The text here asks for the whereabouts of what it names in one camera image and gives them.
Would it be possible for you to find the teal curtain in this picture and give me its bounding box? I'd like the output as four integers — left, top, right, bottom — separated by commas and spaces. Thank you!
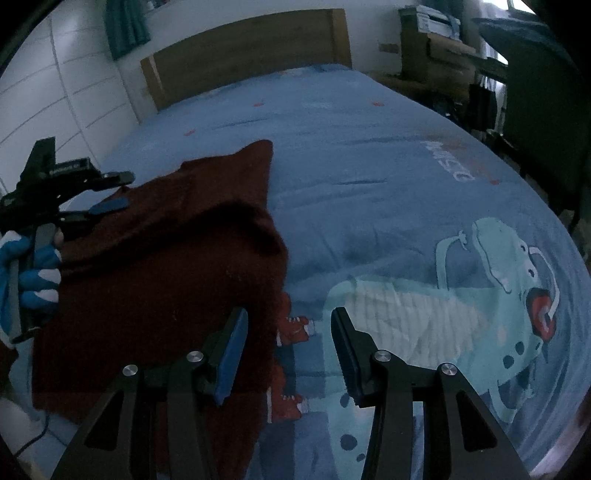
105, 0, 151, 60

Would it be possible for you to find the blue dinosaur print bed sheet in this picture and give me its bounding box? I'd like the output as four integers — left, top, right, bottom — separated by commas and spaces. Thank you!
0, 65, 589, 480

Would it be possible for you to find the white wardrobe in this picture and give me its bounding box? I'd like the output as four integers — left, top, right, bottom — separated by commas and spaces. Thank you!
0, 4, 139, 195

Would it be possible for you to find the black cable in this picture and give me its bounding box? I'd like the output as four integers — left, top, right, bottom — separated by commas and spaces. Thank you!
14, 410, 50, 459

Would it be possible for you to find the maroon sweater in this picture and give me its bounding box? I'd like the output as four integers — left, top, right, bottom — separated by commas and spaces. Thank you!
32, 140, 291, 480

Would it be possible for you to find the blue quilt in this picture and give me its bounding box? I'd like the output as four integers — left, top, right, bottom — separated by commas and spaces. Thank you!
471, 16, 583, 70

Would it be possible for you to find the wooden desk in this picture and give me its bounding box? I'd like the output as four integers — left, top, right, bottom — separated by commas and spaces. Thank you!
399, 7, 481, 93

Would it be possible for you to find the white printer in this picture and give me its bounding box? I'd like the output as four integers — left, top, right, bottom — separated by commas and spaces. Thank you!
416, 4, 462, 37

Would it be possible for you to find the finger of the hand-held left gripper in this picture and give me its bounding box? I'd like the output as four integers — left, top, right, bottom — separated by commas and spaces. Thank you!
88, 170, 136, 191
59, 196, 130, 232

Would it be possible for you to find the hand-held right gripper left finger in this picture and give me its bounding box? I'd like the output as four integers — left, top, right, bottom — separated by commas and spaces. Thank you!
50, 307, 250, 480

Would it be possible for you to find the wooden headboard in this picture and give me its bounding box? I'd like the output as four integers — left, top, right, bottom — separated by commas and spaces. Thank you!
140, 8, 352, 113

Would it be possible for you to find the dark chair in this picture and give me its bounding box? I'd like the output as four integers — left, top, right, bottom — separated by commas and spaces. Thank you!
501, 46, 587, 232

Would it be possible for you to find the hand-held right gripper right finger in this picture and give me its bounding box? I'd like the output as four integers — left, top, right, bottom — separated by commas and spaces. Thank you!
331, 307, 532, 480

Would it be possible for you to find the person's left hand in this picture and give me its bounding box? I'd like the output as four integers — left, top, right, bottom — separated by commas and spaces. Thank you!
0, 230, 64, 349

